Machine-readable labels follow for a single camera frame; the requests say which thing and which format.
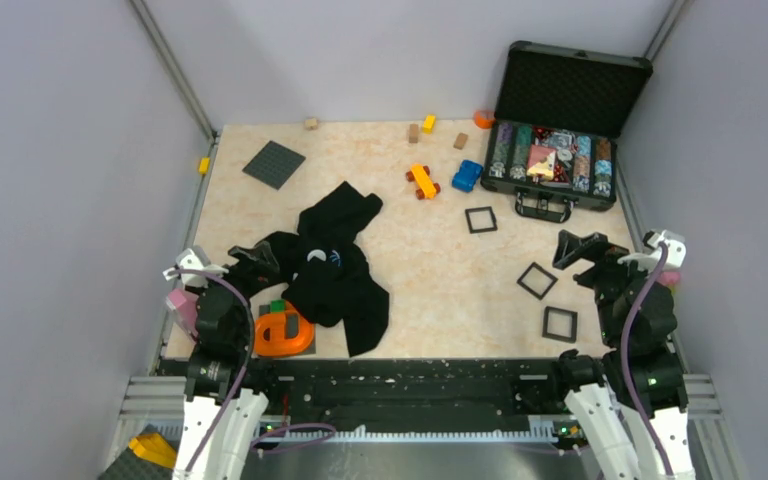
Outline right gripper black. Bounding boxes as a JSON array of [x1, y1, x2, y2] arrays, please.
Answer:
[[552, 228, 660, 345]]

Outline round white brooch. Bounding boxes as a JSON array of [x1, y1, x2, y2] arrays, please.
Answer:
[[306, 249, 328, 262]]

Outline black garment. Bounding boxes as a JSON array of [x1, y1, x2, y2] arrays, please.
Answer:
[[262, 181, 390, 357]]

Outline black square frame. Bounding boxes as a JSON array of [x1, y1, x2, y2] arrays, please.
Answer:
[[464, 206, 498, 234], [517, 262, 558, 300], [542, 306, 578, 344]]

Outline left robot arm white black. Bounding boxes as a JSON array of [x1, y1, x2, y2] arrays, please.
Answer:
[[164, 241, 281, 479]]

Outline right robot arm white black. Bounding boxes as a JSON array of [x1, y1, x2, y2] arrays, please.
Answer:
[[546, 230, 696, 479]]

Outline green lego brick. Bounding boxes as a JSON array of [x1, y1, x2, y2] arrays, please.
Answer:
[[269, 299, 286, 314]]

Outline orange curved toy piece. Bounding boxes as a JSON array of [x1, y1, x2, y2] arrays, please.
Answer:
[[254, 302, 316, 358]]

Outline grey lego baseplate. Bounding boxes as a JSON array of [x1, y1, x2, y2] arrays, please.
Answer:
[[242, 140, 306, 190]]

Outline pink plastic piece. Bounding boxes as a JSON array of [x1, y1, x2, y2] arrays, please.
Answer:
[[165, 288, 198, 341]]

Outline blue toy car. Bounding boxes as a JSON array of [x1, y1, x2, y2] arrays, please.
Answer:
[[451, 159, 483, 193]]

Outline black poker chip case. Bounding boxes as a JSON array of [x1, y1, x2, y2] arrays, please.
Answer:
[[480, 41, 653, 223]]

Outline yellow toy car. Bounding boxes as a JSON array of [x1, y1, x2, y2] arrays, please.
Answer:
[[405, 164, 441, 200]]

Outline tan wooden block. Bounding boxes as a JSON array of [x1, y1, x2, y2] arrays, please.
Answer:
[[453, 132, 469, 150]]

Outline orange round object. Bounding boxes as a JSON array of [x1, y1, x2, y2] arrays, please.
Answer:
[[473, 110, 495, 130]]

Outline brown wooden block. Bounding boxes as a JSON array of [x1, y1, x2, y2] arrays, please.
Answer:
[[407, 123, 420, 144]]

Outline yellow lego brick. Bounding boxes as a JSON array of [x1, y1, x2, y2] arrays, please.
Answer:
[[421, 114, 436, 134]]

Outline yellow wedge block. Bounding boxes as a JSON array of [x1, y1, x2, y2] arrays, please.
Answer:
[[128, 432, 177, 469]]

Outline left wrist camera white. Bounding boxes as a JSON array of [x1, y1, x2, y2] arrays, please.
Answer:
[[162, 245, 228, 288]]

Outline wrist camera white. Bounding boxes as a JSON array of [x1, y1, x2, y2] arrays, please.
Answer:
[[162, 245, 228, 288], [618, 230, 687, 272]]

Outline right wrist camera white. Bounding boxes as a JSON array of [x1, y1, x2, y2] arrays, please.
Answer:
[[618, 230, 687, 272]]

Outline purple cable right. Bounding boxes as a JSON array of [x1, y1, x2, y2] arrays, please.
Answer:
[[619, 241, 677, 478]]

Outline pink green toys on rail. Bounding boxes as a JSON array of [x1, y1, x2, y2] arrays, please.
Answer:
[[657, 270, 681, 288]]

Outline small yellow brick on rail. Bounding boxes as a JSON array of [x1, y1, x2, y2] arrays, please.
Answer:
[[198, 157, 211, 175]]

